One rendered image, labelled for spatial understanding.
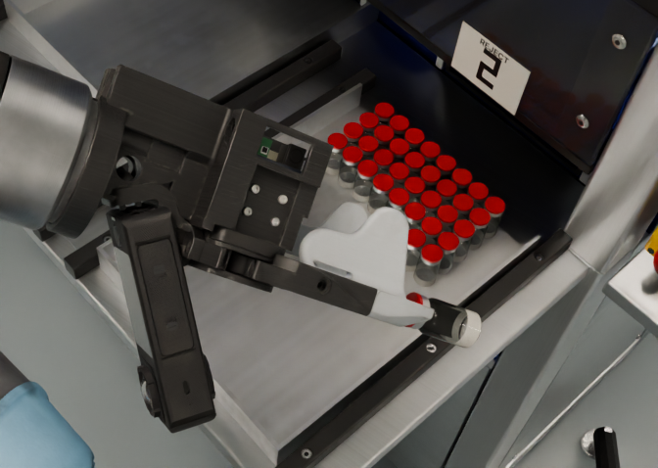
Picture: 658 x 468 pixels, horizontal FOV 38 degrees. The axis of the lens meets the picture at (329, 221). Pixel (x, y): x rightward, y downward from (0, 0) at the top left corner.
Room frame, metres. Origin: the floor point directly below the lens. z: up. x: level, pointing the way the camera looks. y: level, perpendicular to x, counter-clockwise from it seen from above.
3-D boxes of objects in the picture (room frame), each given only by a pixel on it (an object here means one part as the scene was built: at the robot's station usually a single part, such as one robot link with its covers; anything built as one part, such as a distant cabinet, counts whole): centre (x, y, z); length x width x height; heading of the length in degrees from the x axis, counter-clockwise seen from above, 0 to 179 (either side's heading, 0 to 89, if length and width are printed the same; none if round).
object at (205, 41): (0.83, 0.19, 0.90); 0.34 x 0.26 x 0.04; 140
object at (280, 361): (0.52, 0.00, 0.90); 0.34 x 0.26 x 0.04; 139
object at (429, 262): (0.52, -0.10, 0.90); 0.02 x 0.02 x 0.05
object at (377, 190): (0.59, -0.06, 0.90); 0.18 x 0.02 x 0.05; 49
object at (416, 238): (0.53, -0.08, 0.90); 0.02 x 0.02 x 0.05
